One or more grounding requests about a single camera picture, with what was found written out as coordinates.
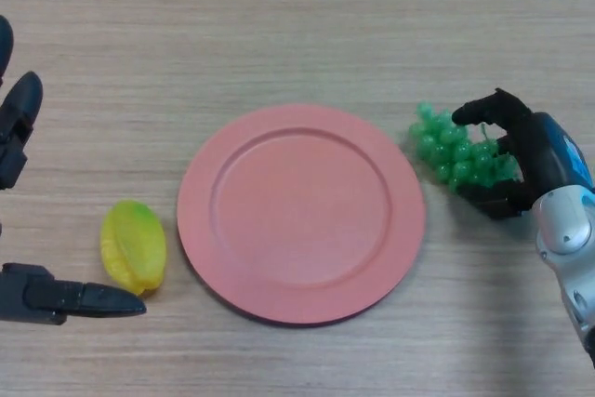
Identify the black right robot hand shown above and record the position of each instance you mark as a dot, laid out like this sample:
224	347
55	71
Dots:
544	155

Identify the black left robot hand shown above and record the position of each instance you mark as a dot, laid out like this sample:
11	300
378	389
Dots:
18	123

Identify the green plastic grape bunch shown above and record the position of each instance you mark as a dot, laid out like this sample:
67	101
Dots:
441	150

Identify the pink round plate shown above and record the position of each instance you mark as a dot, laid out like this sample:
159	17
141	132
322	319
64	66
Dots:
302	220

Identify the yellow green starfruit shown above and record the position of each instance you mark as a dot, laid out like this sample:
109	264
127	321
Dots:
135	243

